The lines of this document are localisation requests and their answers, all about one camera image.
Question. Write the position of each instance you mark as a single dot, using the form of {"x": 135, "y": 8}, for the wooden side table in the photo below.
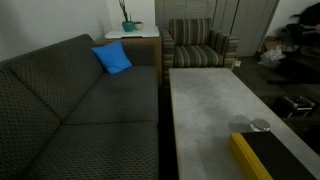
{"x": 145, "y": 51}

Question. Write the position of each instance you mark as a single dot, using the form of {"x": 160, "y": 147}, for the striped armchair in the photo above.
{"x": 192, "y": 43}

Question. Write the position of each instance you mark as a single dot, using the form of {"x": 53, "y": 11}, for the blue throw pillow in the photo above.
{"x": 113, "y": 57}

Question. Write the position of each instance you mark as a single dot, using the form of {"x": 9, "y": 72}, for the silver candle tin lid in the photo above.
{"x": 260, "y": 125}

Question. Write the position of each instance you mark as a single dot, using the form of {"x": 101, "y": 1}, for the black box on floor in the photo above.
{"x": 294, "y": 106}

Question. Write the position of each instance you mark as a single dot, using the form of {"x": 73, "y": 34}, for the small white plant pot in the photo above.
{"x": 138, "y": 25}

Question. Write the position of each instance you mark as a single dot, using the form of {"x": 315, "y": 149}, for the teal plant pot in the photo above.
{"x": 128, "y": 26}

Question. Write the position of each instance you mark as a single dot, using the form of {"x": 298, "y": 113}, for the cardboard box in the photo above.
{"x": 270, "y": 42}

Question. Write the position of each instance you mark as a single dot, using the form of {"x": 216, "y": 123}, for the grey coffee table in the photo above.
{"x": 209, "y": 104}

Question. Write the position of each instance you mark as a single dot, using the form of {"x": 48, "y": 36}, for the dark clothes pile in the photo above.
{"x": 304, "y": 36}

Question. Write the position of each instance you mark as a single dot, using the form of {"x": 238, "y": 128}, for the dark grey fabric sofa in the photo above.
{"x": 64, "y": 117}

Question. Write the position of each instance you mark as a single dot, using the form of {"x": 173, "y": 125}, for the white plastic bag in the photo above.
{"x": 271, "y": 58}

